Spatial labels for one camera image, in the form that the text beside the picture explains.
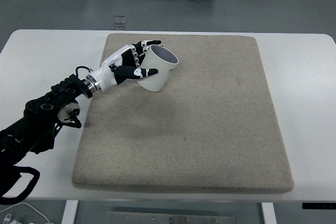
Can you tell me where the white table leg left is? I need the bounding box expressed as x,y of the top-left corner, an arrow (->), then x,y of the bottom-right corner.
61,200 -> 79,224

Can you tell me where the white ribbed cup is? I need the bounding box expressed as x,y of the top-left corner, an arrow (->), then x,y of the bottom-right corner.
138,45 -> 179,92

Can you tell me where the beige felt mat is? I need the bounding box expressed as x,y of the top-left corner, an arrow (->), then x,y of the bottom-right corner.
72,34 -> 294,194

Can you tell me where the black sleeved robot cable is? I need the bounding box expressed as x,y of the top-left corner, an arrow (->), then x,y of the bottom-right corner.
0,165 -> 41,206

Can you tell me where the clear plastic floor box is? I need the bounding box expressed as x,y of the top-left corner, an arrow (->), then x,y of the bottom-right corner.
111,15 -> 126,30

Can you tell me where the white table leg right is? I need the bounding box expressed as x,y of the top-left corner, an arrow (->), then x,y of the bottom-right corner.
261,202 -> 277,224

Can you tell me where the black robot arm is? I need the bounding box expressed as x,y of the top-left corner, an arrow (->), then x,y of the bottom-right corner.
1,40 -> 161,167

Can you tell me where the black table control panel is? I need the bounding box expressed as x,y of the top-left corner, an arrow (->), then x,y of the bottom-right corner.
302,202 -> 336,210

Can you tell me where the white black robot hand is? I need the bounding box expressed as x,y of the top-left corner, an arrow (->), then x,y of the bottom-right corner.
85,40 -> 161,93

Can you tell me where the white cable on floor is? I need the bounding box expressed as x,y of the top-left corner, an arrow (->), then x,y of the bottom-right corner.
0,202 -> 51,224

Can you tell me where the white table leg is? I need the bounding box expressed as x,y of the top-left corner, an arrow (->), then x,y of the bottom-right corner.
261,202 -> 277,224
61,200 -> 79,224

